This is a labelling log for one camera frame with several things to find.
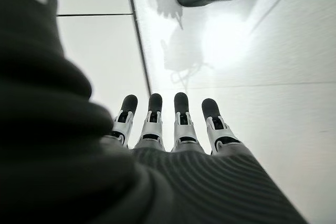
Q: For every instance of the dark cabinet plinth strip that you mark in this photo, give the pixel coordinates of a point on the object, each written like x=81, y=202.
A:
x=139, y=37

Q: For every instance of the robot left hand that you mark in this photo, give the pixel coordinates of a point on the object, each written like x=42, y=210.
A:
x=78, y=176

